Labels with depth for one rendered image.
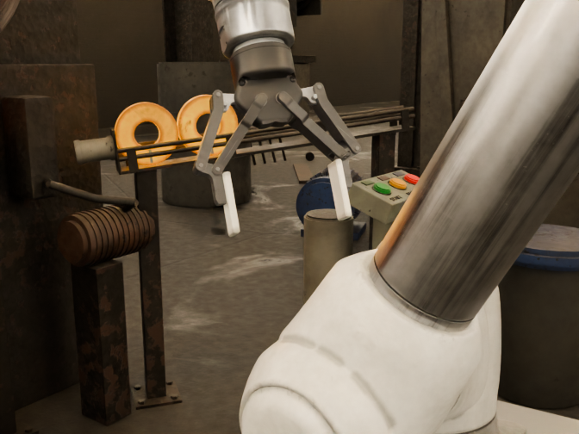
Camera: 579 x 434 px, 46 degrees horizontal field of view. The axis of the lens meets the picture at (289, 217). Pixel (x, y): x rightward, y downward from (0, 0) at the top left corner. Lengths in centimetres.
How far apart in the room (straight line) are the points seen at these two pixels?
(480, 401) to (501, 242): 32
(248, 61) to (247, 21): 4
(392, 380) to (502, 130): 21
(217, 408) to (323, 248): 53
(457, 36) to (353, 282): 319
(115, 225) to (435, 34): 252
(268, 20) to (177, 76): 335
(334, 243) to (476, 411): 85
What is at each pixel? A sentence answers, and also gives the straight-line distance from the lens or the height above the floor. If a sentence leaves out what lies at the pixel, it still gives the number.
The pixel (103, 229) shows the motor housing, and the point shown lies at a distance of 163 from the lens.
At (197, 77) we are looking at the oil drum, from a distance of 410.
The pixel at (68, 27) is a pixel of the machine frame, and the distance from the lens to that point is 194.
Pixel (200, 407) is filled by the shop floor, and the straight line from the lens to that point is 184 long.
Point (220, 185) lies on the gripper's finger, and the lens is 76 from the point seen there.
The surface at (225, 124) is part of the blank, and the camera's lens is 173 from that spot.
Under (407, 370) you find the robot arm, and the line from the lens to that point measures 56.
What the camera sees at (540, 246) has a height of 43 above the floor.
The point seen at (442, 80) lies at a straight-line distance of 373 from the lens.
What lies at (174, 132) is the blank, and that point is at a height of 71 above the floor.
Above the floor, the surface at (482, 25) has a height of 106.
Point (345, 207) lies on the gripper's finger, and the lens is 79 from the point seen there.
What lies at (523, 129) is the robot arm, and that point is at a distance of 50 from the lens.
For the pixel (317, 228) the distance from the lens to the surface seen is 159.
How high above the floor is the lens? 88
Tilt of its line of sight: 13 degrees down
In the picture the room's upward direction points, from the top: straight up
